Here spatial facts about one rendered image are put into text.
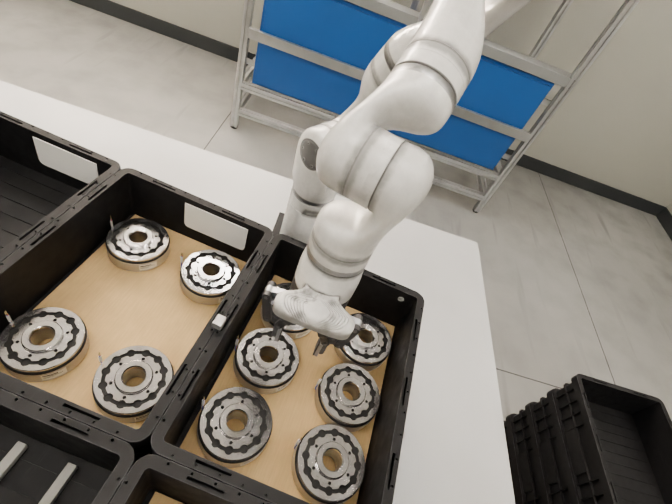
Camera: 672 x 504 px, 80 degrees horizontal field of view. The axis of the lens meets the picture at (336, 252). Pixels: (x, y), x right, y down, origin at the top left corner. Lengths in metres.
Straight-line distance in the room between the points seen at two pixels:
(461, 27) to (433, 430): 0.73
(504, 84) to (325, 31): 0.96
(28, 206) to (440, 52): 0.76
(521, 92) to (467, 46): 2.04
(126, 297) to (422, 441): 0.62
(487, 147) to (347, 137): 2.24
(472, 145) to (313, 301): 2.18
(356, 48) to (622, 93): 2.07
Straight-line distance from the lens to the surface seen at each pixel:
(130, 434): 0.56
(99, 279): 0.79
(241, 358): 0.67
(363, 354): 0.72
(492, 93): 2.42
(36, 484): 0.67
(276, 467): 0.65
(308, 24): 2.32
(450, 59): 0.40
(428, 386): 0.95
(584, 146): 3.79
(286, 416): 0.68
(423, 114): 0.39
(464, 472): 0.93
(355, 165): 0.34
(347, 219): 0.40
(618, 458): 1.54
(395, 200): 0.34
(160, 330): 0.72
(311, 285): 0.45
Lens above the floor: 1.46
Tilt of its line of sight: 45 degrees down
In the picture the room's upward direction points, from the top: 24 degrees clockwise
